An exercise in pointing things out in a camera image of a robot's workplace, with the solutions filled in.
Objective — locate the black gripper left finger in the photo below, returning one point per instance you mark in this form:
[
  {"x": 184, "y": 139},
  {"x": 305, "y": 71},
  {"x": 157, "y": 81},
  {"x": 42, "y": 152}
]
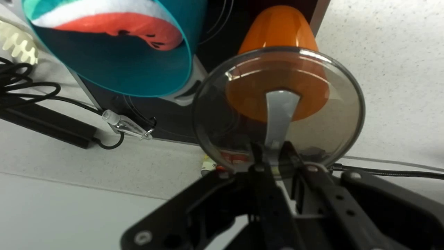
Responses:
[{"x": 208, "y": 207}]

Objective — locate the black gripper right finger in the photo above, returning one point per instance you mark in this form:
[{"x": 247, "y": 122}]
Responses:
[{"x": 356, "y": 210}]

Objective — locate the glass pot lid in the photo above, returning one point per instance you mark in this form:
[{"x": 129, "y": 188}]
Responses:
[{"x": 227, "y": 136}]

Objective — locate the orange plastic cup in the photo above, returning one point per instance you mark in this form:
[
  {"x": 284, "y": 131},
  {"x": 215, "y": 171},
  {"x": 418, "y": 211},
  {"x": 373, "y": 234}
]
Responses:
[{"x": 275, "y": 39}]

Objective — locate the teal pot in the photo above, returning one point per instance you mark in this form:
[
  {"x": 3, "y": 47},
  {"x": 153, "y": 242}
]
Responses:
[{"x": 125, "y": 64}]

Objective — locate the striped cloth in pot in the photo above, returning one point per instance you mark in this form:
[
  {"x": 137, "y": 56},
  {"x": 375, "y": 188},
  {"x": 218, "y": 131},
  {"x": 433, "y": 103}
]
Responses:
[{"x": 146, "y": 20}]

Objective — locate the black induction cooktop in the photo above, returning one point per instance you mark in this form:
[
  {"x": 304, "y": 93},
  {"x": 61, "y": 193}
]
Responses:
[{"x": 226, "y": 24}]

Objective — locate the teal handled spatula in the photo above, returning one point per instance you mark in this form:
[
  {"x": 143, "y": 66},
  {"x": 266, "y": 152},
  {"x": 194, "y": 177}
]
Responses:
[{"x": 18, "y": 42}]

